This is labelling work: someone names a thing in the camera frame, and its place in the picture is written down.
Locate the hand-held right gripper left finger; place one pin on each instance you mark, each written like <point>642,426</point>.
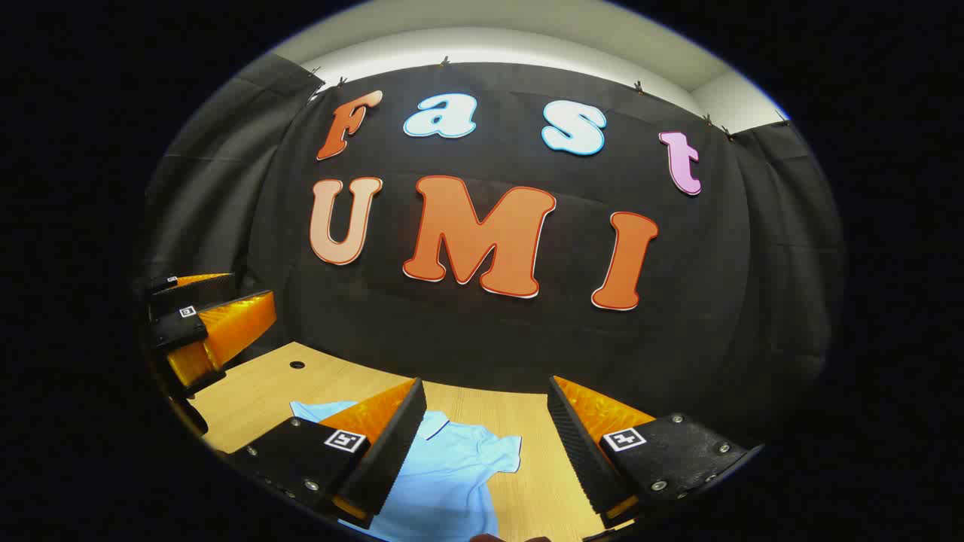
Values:
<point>392,452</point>

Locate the light blue T-shirt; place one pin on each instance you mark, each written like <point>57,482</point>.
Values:
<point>452,482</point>

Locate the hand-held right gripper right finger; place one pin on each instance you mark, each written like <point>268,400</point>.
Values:
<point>576,452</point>

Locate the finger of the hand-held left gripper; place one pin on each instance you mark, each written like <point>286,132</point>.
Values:
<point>226,331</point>
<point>192,290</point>

